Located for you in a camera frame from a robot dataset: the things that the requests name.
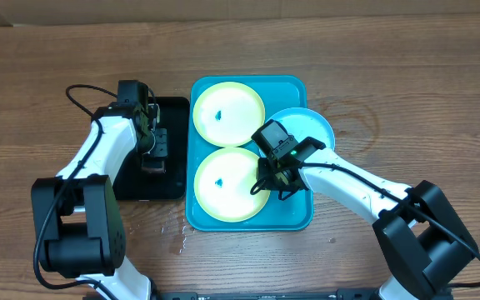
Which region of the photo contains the dark wet sponge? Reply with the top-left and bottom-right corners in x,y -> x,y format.
142,160 -> 165,173

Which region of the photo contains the yellow-green plate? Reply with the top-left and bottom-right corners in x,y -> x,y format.
194,147 -> 270,223
192,82 -> 266,148

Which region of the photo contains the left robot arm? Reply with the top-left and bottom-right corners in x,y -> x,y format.
31,103 -> 180,299

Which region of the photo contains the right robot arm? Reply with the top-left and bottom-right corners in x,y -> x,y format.
251,134 -> 480,299

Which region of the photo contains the black plastic tray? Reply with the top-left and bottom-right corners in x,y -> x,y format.
113,97 -> 189,201

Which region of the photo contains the teal plastic tray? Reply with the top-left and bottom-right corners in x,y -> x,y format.
185,75 -> 314,232

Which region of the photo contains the light blue plate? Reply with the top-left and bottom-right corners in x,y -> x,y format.
267,107 -> 338,164

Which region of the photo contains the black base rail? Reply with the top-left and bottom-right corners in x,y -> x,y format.
158,287 -> 381,300

